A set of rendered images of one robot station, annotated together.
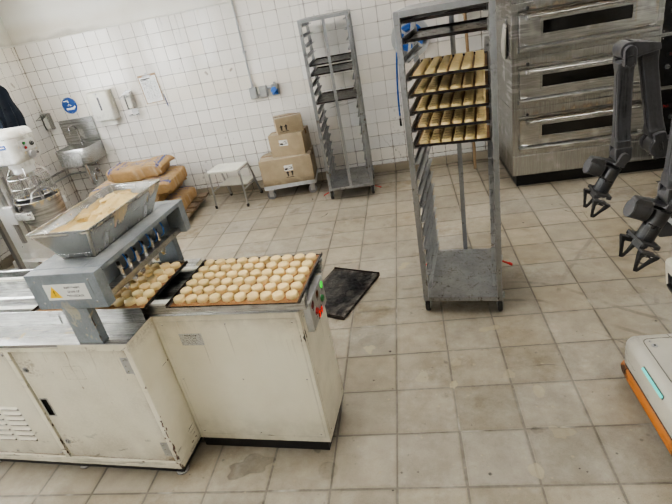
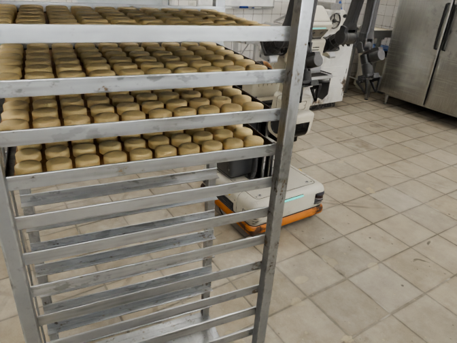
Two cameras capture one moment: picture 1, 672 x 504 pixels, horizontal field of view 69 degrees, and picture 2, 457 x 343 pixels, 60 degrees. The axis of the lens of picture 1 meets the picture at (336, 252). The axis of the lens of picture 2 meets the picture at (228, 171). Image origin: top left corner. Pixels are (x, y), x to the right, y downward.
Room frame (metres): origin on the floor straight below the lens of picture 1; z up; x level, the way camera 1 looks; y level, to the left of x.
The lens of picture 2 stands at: (3.37, 0.01, 1.52)
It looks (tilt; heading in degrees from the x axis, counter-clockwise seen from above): 27 degrees down; 224
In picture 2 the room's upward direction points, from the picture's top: 4 degrees clockwise
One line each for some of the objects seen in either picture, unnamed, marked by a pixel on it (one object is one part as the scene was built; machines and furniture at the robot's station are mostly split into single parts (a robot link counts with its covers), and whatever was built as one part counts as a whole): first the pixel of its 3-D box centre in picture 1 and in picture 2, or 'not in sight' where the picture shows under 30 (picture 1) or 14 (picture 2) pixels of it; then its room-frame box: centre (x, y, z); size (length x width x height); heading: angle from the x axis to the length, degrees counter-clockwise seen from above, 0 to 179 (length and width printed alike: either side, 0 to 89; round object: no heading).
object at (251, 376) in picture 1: (256, 359); not in sight; (1.94, 0.48, 0.45); 0.70 x 0.34 x 0.90; 74
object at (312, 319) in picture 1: (315, 302); not in sight; (1.84, 0.13, 0.77); 0.24 x 0.04 x 0.14; 164
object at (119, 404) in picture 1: (90, 364); not in sight; (2.22, 1.42, 0.42); 1.28 x 0.72 x 0.84; 74
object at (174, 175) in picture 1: (162, 179); not in sight; (5.55, 1.79, 0.47); 0.72 x 0.42 x 0.17; 174
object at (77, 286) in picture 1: (125, 265); not in sight; (2.09, 0.97, 1.01); 0.72 x 0.33 x 0.34; 164
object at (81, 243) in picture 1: (105, 218); not in sight; (2.09, 0.97, 1.25); 0.56 x 0.29 x 0.14; 164
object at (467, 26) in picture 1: (448, 29); not in sight; (2.87, -0.84, 1.68); 0.60 x 0.40 x 0.02; 160
